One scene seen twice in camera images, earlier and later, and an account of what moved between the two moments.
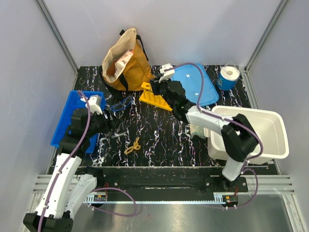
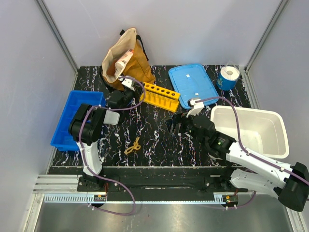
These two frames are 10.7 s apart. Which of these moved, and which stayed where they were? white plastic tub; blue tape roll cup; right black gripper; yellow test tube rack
Moved: right black gripper
Stayed: blue tape roll cup; white plastic tub; yellow test tube rack
